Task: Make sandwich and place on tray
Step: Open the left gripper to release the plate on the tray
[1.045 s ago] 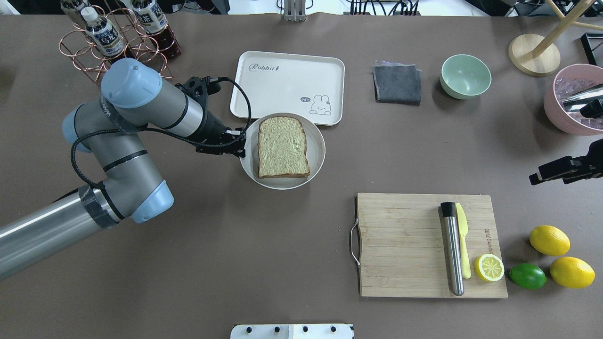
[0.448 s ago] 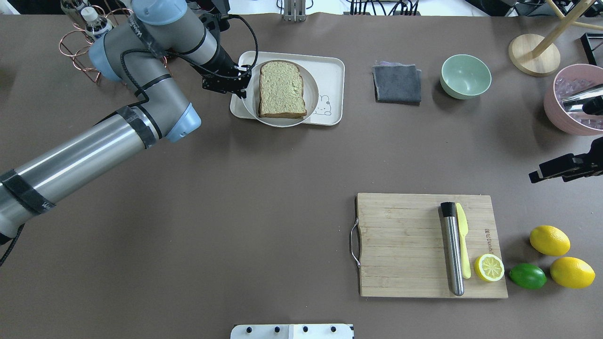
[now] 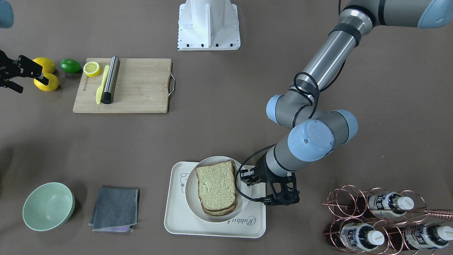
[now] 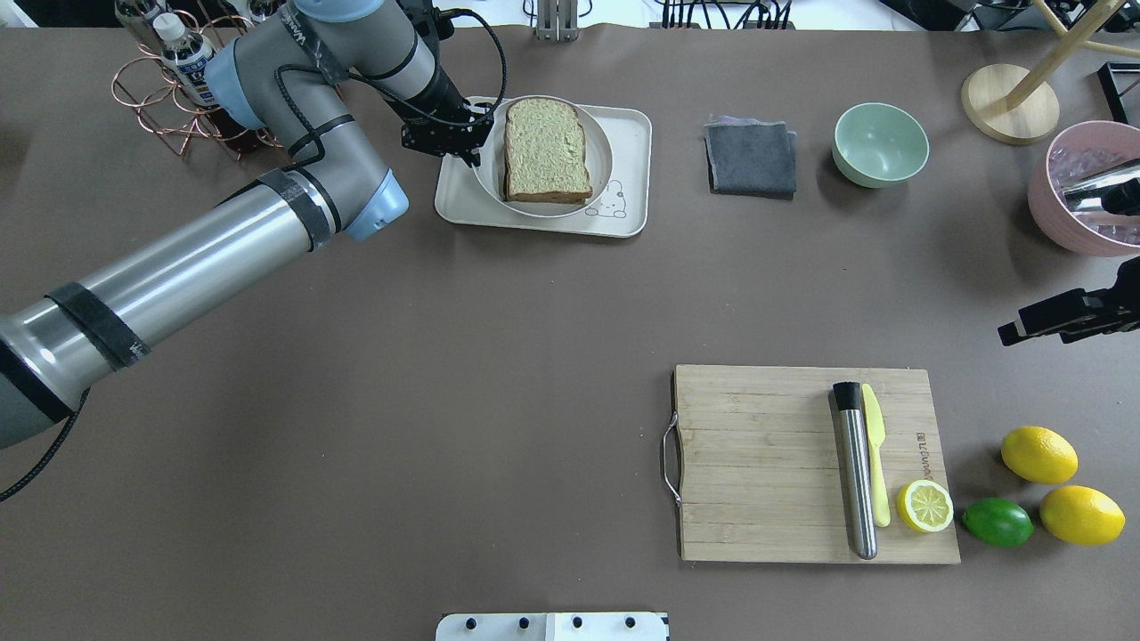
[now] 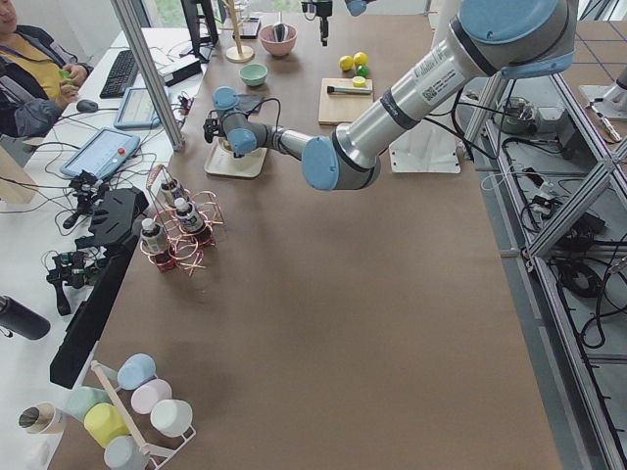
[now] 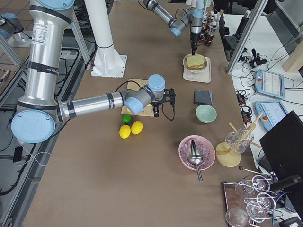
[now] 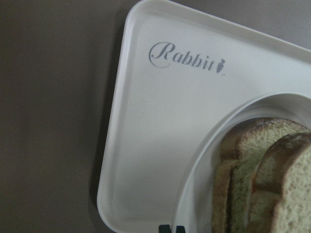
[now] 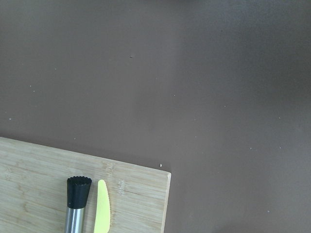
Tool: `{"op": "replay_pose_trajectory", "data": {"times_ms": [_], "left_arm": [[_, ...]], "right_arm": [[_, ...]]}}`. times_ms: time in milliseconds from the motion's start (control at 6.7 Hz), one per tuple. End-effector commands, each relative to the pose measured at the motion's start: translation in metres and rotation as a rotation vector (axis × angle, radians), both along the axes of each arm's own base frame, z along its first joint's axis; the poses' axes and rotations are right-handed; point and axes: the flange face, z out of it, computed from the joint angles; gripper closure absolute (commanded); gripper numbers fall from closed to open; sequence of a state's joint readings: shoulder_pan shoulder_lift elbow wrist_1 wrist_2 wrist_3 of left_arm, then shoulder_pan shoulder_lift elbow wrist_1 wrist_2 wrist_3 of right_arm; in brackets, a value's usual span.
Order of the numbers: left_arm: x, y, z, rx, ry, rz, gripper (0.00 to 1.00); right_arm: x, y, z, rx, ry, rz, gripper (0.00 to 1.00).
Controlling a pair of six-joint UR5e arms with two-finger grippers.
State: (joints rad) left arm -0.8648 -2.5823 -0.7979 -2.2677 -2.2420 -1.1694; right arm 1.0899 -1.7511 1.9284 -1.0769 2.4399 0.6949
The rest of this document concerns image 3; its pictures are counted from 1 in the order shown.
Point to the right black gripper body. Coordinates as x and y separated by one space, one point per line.
22 67

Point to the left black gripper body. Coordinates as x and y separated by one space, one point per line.
262 169

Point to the bread slice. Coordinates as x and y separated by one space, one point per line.
216 185
222 212

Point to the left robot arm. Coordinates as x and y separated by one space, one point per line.
315 133

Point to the cream rabbit serving tray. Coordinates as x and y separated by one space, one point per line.
250 222

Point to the upper whole lemon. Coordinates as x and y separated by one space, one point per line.
48 66

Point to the whole lemon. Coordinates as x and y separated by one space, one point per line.
48 66
53 82

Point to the lower whole lemon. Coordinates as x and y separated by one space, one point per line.
53 82

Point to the green lime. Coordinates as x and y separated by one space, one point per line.
70 66

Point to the half lemon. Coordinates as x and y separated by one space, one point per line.
92 69

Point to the yellow plastic knife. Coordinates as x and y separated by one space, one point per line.
100 89

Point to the steel muddler black head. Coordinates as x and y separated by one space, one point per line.
109 87

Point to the bamboo cutting board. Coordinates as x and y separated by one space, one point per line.
142 86

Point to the tea bottle front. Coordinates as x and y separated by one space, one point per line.
387 205

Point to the mint green bowl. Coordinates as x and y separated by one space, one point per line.
48 206

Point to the grey folded cloth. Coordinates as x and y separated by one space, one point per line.
115 210

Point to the copper wire bottle rack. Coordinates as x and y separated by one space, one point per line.
385 222

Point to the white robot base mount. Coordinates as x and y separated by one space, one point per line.
208 25

